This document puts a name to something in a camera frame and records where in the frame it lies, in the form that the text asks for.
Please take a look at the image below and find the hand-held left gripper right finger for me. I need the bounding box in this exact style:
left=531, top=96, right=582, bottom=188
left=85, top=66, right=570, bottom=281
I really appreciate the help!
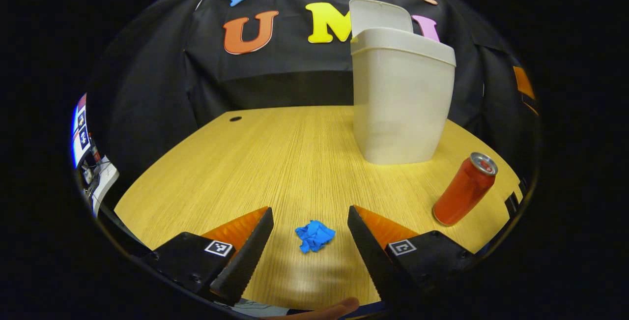
left=347, top=205, right=480, bottom=311

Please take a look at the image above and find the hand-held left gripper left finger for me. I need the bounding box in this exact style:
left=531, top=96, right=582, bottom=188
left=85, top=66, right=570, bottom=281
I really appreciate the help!
left=143, top=206, right=274, bottom=307

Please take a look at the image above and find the blue paper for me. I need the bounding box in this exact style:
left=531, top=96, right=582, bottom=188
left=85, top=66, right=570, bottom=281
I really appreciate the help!
left=295, top=220, right=336, bottom=254

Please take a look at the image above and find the red pop can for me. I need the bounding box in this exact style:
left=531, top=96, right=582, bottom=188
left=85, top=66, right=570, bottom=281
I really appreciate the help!
left=432, top=152, right=498, bottom=227

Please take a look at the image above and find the white garbage bin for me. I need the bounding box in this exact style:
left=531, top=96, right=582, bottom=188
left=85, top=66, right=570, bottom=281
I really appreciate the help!
left=348, top=0, right=457, bottom=165

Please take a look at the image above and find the white garbage bin lid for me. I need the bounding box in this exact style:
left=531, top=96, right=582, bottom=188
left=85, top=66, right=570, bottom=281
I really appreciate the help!
left=348, top=0, right=414, bottom=40

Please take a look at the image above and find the wooden desktop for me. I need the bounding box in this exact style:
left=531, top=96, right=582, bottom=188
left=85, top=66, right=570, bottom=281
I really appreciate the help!
left=114, top=106, right=522, bottom=311

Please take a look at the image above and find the white side table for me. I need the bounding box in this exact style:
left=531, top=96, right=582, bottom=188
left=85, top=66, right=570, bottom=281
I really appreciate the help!
left=81, top=155, right=119, bottom=215

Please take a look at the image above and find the black backdrop cloth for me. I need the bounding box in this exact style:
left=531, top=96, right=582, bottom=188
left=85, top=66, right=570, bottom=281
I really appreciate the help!
left=86, top=0, right=541, bottom=212

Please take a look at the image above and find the computer monitor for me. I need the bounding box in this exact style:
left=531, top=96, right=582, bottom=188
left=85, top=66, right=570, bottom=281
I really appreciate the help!
left=72, top=93, right=95, bottom=168

